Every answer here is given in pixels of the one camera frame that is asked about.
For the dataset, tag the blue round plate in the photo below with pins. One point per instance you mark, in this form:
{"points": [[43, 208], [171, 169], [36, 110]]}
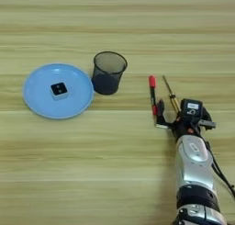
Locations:
{"points": [[36, 94]]}

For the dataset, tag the black mesh pen cup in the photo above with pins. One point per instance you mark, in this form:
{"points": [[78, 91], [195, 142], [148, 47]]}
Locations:
{"points": [[107, 81]]}

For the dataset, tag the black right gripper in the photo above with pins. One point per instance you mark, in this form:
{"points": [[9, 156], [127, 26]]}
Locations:
{"points": [[186, 127]]}

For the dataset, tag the small black square object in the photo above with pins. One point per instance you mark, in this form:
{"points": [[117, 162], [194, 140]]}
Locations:
{"points": [[59, 88]]}

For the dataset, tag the red and black marker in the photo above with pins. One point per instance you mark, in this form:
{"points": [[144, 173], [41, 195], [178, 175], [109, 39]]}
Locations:
{"points": [[152, 81]]}

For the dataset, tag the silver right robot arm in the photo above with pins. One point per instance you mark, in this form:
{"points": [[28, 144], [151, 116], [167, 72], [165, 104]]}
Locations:
{"points": [[192, 164]]}

